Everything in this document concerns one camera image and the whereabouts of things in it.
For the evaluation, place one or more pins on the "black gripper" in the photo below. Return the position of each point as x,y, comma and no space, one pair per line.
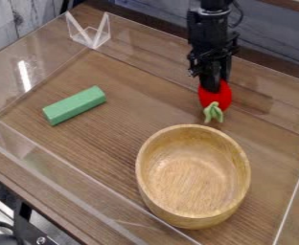
213,40

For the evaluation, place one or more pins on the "wooden bowl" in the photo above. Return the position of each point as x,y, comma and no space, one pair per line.
193,173

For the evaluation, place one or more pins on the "green foam block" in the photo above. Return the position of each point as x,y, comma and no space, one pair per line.
74,105

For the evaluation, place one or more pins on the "black metal table leg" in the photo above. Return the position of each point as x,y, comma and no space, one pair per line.
27,233

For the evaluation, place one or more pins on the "clear acrylic corner bracket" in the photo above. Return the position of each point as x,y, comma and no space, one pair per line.
91,37

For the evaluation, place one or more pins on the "clear acrylic front wall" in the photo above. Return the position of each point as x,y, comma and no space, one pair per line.
91,211

